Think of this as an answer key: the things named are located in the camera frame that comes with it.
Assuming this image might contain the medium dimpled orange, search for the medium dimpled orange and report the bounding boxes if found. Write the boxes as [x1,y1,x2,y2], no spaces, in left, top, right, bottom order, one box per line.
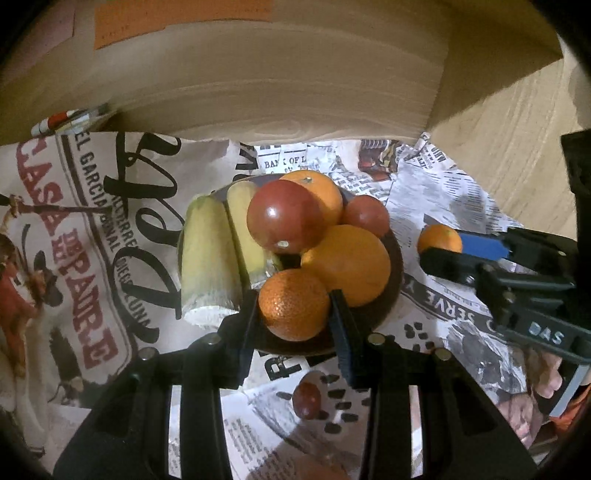
[259,269,329,342]

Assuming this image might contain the pink sticky note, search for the pink sticky note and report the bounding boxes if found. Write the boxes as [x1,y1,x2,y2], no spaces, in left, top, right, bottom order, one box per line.
[8,1,77,71]

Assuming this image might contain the person's right hand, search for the person's right hand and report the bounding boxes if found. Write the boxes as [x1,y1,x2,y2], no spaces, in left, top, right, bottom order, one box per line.
[497,349,563,448]

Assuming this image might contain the red tomato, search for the red tomato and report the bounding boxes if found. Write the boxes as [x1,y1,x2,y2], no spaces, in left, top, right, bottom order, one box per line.
[341,195,390,238]
[246,180,328,254]

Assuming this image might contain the printed newspaper cloth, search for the printed newspaper cloth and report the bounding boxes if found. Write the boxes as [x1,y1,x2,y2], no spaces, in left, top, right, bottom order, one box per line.
[1,133,257,451]

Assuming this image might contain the yellow-green corn cob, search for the yellow-green corn cob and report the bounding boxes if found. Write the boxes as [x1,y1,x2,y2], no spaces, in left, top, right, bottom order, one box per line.
[179,195,242,331]
[225,180,284,289]

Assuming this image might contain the black and white newspaper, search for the black and white newspaper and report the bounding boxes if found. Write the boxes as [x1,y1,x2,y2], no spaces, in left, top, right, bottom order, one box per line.
[221,136,527,479]

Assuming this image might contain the small mandarin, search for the small mandarin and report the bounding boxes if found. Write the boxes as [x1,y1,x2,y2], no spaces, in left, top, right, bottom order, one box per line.
[417,224,463,254]

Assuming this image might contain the large orange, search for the large orange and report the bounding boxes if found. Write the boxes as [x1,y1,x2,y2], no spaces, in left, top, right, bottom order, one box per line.
[301,224,392,307]
[280,170,344,226]

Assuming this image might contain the orange sticky note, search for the orange sticky note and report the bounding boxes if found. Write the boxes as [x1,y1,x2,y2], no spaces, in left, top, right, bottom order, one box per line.
[94,0,273,50]

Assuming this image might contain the dark round plate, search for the dark round plate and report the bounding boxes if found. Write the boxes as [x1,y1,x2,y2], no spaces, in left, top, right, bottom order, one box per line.
[211,174,404,356]

